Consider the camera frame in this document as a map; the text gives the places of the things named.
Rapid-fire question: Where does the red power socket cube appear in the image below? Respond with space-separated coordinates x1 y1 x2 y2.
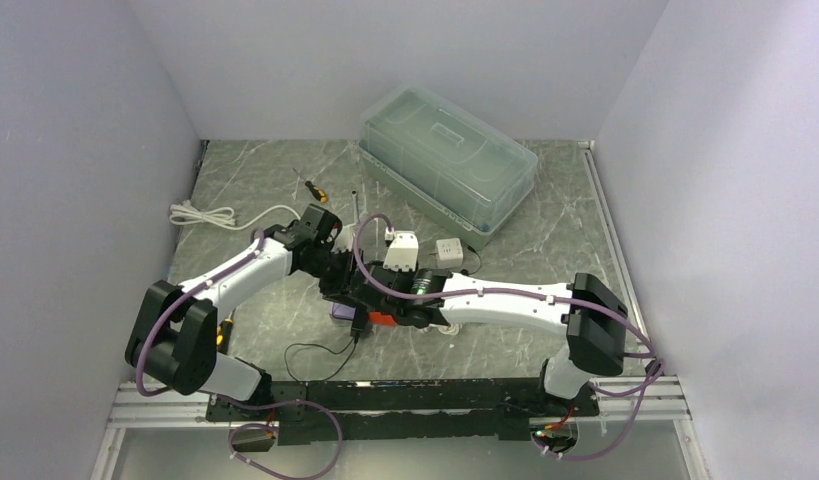
368 311 397 327

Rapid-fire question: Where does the black TP-Link power adapter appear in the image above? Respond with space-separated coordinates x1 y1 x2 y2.
284 307 372 384

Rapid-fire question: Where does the white tiger cube socket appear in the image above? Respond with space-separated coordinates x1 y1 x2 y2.
435 238 464 269

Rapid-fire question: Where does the purple USB hub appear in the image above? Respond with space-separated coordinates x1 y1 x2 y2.
329 303 356 322

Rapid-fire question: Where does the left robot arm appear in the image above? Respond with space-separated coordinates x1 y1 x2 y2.
125 204 347 420

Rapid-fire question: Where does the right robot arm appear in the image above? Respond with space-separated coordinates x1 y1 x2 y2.
350 262 631 415

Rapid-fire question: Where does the small yellow black screwdriver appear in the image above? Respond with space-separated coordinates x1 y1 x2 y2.
292 168 329 204

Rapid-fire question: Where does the silver ratchet wrench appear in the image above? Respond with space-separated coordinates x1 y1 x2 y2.
351 190 361 224

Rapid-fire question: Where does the large yellow screwdriver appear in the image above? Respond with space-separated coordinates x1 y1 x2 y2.
215 317 234 353

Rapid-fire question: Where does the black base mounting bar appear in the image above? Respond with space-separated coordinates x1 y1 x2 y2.
206 377 600 446

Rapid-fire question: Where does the translucent plastic storage box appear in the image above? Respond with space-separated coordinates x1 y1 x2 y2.
359 87 538 250

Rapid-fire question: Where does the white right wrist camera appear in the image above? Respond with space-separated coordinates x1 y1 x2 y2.
383 231 419 272

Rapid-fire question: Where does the white coiled cable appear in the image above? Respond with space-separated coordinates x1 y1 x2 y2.
168 201 303 231

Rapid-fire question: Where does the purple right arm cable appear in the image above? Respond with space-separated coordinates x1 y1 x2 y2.
352 213 667 463

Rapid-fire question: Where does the aluminium frame rail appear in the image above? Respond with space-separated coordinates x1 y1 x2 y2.
577 140 689 425

